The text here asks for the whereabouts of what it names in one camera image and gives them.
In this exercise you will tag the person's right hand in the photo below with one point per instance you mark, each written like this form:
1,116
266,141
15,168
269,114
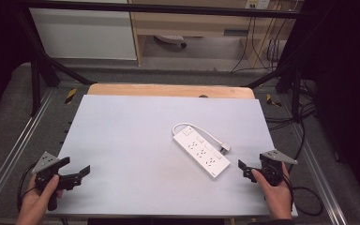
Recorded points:
278,200

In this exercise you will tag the white power strip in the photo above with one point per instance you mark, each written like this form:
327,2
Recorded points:
201,153

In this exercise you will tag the black curtain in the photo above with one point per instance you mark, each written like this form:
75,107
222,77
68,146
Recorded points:
343,93
0,47

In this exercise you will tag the grey device under desk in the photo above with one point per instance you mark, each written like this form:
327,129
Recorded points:
170,39

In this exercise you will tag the person's left hand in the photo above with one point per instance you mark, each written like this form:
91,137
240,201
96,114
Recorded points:
34,203

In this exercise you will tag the light wooden board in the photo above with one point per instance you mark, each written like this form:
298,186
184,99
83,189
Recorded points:
168,90

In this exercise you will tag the white wall outlet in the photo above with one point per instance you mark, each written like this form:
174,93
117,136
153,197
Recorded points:
258,3

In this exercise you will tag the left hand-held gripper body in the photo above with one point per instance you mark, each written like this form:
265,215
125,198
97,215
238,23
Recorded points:
44,161

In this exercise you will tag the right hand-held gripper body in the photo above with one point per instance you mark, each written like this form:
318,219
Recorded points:
272,168

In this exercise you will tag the black metal crossbar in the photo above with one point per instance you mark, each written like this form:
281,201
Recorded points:
168,7

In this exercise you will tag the white cabinet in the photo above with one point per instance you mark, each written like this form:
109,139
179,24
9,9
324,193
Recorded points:
84,34

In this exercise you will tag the aluminium rail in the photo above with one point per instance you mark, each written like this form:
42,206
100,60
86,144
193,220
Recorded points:
320,175
15,146

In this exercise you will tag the yellow black tape marker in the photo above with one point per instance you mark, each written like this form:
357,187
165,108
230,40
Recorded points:
70,96
272,100

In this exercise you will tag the black metal stand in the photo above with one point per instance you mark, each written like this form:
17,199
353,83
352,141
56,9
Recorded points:
289,84
36,78

